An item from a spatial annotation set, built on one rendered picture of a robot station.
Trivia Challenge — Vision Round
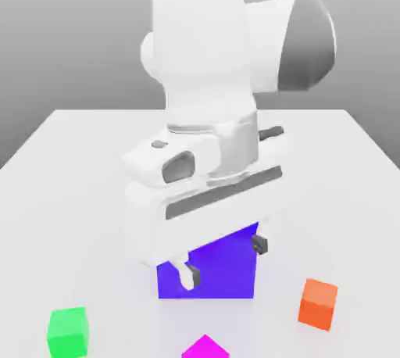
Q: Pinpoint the large blue box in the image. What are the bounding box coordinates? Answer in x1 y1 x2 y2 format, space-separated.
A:
156 221 260 300

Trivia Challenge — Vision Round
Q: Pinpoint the small orange cube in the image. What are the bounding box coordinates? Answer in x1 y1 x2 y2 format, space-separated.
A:
297 277 339 333

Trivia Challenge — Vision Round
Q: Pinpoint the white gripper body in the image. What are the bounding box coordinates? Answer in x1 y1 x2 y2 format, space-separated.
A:
124 164 286 267

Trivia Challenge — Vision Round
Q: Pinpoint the small magenta cube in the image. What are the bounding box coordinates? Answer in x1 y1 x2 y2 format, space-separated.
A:
180 333 231 358

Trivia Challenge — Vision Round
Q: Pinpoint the small green cube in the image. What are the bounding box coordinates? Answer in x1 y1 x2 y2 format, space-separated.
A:
46 306 91 358

